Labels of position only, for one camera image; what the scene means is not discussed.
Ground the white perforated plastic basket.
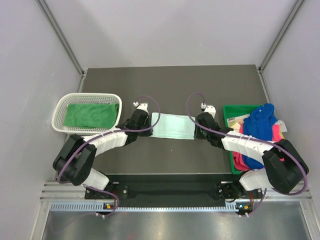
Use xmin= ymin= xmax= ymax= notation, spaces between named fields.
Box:
xmin=51 ymin=93 xmax=122 ymax=136

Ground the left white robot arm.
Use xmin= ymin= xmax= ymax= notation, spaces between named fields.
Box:
xmin=52 ymin=108 xmax=152 ymax=199

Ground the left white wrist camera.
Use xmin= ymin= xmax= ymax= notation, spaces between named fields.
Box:
xmin=133 ymin=101 xmax=149 ymax=114

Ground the aluminium frame rail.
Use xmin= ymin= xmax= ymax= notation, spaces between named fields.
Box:
xmin=40 ymin=182 xmax=312 ymax=202

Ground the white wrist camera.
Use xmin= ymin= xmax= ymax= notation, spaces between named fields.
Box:
xmin=133 ymin=101 xmax=149 ymax=114
xmin=200 ymin=103 xmax=216 ymax=118

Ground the green plastic bin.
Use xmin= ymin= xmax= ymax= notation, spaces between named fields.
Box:
xmin=222 ymin=105 xmax=260 ymax=175

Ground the slotted grey cable duct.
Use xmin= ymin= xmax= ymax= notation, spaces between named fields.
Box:
xmin=50 ymin=201 xmax=249 ymax=213

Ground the white mint towel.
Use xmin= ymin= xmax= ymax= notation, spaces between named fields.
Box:
xmin=151 ymin=112 xmax=195 ymax=140

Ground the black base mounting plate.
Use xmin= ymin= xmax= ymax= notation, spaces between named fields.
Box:
xmin=84 ymin=174 xmax=262 ymax=208

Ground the blue towel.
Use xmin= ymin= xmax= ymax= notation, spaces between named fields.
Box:
xmin=241 ymin=103 xmax=278 ymax=171

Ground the green microfiber towel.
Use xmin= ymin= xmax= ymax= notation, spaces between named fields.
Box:
xmin=63 ymin=103 xmax=120 ymax=129

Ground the pink red towel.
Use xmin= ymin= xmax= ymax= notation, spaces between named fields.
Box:
xmin=232 ymin=124 xmax=284 ymax=171

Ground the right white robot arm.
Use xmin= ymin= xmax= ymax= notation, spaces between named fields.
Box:
xmin=193 ymin=112 xmax=309 ymax=198

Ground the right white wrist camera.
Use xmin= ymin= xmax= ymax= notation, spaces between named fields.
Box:
xmin=200 ymin=103 xmax=216 ymax=118

